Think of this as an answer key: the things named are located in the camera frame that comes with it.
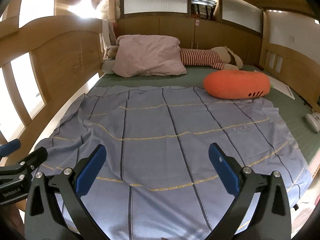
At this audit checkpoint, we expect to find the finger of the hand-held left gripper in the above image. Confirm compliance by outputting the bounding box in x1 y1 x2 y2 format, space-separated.
0 147 48 178
0 139 21 157

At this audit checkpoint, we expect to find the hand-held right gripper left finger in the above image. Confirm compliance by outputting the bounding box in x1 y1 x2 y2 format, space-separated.
24 144 110 240

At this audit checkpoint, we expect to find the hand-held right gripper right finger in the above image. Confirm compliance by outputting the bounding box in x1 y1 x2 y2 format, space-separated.
205 142 292 240

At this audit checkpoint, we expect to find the pink bin bag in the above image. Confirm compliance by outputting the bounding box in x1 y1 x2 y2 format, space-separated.
290 200 318 238

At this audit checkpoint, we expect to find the person's left forearm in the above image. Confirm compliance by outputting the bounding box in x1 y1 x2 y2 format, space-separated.
5 202 25 233

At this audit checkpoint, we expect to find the blue checked blanket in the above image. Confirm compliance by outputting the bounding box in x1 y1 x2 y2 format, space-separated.
34 86 313 240

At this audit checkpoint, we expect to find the orange carrot pillow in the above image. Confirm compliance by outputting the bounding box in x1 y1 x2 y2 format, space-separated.
203 70 274 99

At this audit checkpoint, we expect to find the green bed mat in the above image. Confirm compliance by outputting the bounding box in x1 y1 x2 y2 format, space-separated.
94 64 320 167

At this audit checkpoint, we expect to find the white flat board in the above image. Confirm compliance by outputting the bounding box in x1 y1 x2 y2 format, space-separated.
254 69 296 99

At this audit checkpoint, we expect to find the white handheld device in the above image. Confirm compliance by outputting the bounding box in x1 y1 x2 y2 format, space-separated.
304 112 320 132

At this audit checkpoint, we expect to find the striped plush toy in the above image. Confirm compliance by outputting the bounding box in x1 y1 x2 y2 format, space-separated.
180 46 243 71

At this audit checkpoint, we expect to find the pink pillow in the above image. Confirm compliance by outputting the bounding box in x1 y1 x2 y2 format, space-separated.
112 35 187 77

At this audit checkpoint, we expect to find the narrow frosted glass panel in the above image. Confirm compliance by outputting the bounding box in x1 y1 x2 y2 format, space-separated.
222 0 262 33

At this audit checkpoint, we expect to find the dark striped bag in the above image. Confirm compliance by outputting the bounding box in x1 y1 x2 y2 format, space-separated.
191 4 215 20

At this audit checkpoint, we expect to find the white stuffed plastic bag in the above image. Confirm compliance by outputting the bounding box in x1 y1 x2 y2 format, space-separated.
96 0 118 20

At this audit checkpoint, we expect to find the wooden bed rail with slats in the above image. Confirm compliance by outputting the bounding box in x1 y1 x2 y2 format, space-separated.
0 15 105 173

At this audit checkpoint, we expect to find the wooden bed rail with stickers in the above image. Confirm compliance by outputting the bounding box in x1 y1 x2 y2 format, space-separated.
260 42 320 110

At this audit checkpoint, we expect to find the wooden wall cabinet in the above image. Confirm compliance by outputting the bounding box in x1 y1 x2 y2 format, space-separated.
116 15 263 67

